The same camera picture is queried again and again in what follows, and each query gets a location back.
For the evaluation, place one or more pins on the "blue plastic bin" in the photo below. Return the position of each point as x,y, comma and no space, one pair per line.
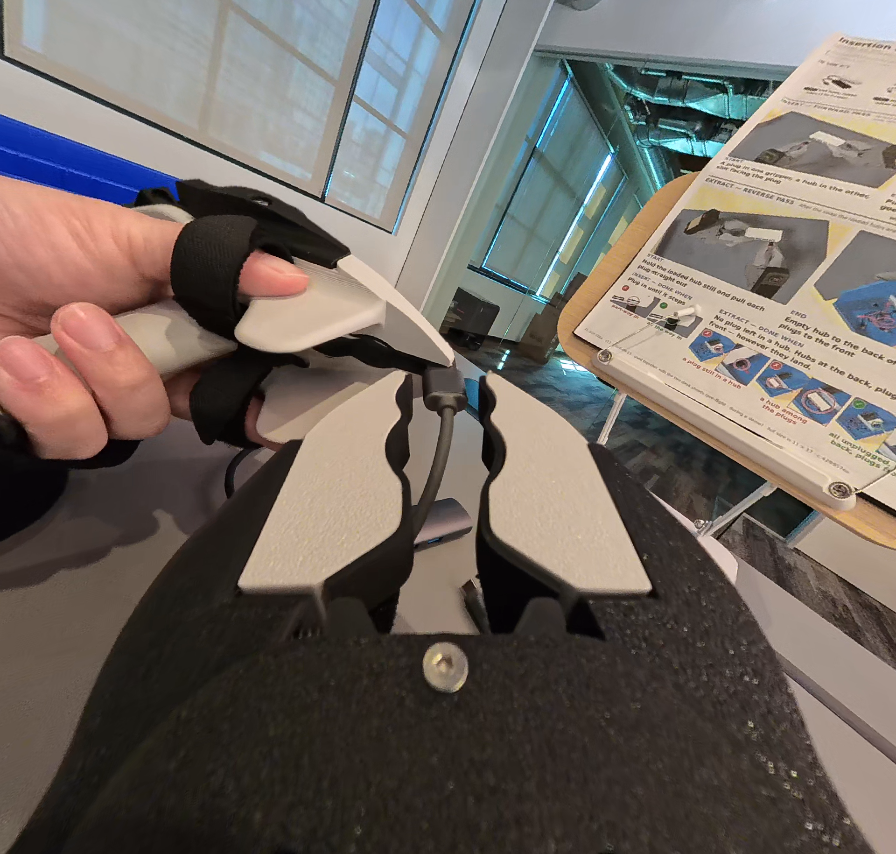
56,160

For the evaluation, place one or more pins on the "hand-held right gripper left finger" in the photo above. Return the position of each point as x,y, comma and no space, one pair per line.
329,504

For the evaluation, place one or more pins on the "grey usb hub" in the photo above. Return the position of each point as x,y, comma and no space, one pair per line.
448,514

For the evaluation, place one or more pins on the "person's left hand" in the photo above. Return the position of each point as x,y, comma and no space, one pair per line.
70,259

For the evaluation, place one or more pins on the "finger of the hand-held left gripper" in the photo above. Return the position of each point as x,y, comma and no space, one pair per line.
378,308
308,399

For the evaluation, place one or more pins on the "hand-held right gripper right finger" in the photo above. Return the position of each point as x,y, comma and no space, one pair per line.
567,511

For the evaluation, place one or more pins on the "printed instruction sheet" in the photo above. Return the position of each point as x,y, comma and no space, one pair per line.
770,273

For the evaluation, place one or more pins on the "large grid window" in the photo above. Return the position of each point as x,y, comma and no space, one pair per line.
210,62

